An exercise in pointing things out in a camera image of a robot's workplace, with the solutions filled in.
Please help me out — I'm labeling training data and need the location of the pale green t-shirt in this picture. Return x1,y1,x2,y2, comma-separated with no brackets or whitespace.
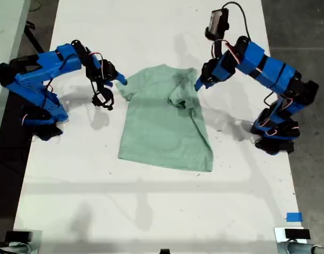
115,64,214,173

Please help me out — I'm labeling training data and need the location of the small black box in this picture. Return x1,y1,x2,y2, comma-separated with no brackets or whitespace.
5,231,33,242
284,229,311,240

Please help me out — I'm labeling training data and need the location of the black camera stalk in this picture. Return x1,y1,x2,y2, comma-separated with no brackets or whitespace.
211,39,225,61

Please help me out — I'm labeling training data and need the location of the thin green cable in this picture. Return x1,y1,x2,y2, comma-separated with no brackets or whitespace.
29,0,43,13

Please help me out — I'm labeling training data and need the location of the black stand leg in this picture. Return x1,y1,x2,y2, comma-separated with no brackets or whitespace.
23,22,46,54

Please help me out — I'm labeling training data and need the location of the blue tape strip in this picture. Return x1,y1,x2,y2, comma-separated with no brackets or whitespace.
286,212,303,222

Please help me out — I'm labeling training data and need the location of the pale side table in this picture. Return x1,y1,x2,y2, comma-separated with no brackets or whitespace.
0,0,32,149

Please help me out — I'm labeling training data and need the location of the black camera box white label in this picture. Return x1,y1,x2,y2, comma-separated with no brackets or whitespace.
92,88,115,111

